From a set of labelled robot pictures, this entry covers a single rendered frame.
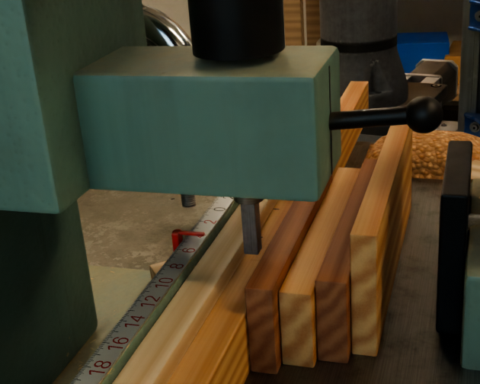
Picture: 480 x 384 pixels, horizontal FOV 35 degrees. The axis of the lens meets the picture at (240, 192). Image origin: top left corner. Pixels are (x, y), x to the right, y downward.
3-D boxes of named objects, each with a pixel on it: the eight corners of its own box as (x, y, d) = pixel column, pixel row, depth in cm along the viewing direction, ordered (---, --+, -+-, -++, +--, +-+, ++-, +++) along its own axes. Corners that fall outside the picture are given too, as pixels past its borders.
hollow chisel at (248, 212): (257, 255, 46) (253, 179, 44) (244, 254, 47) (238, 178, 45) (262, 248, 47) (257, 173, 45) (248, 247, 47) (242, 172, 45)
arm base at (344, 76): (333, 81, 130) (331, 23, 126) (420, 88, 123) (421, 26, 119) (295, 107, 118) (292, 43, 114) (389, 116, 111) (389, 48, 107)
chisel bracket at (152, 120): (321, 230, 41) (316, 75, 38) (87, 214, 45) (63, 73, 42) (344, 178, 47) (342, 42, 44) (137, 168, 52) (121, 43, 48)
